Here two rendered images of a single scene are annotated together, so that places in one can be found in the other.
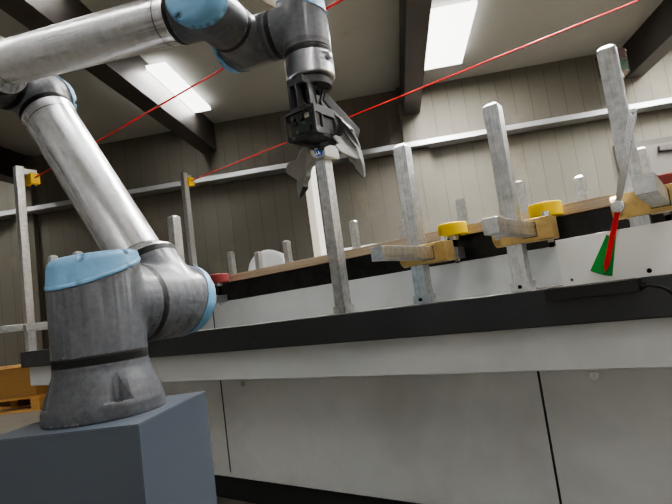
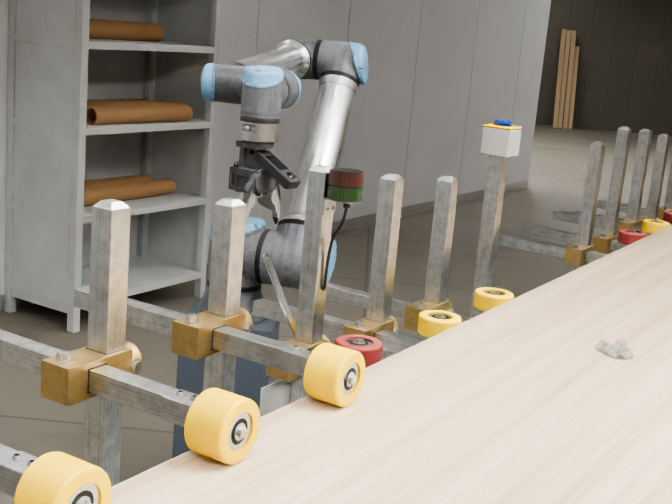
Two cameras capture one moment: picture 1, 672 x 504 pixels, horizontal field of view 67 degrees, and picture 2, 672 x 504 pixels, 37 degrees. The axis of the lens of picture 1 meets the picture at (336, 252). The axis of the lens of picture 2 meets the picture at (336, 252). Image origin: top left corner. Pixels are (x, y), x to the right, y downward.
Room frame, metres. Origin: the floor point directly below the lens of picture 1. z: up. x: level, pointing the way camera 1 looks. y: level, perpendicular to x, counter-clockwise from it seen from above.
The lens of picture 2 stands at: (0.89, -2.32, 1.42)
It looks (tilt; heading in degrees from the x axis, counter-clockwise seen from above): 13 degrees down; 85
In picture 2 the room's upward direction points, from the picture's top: 5 degrees clockwise
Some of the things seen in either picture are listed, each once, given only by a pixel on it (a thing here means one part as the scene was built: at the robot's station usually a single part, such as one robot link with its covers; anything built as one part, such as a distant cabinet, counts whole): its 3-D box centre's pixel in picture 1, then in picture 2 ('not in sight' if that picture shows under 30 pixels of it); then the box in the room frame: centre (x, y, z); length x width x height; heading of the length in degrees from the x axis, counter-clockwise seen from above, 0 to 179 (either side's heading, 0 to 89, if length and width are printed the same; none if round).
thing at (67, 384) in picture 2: not in sight; (93, 370); (0.70, -1.03, 0.94); 0.13 x 0.06 x 0.05; 54
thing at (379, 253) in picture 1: (423, 254); (405, 311); (1.24, -0.21, 0.82); 0.43 x 0.03 x 0.04; 144
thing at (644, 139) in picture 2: not in sight; (635, 199); (2.19, 1.00, 0.92); 0.03 x 0.03 x 0.48; 54
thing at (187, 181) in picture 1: (194, 248); not in sight; (3.57, 0.99, 1.25); 0.09 x 0.08 x 1.10; 54
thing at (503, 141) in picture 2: (322, 150); (500, 141); (1.46, 0.00, 1.18); 0.07 x 0.07 x 0.08; 54
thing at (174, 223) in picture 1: (179, 277); (587, 221); (1.90, 0.60, 0.90); 0.03 x 0.03 x 0.48; 54
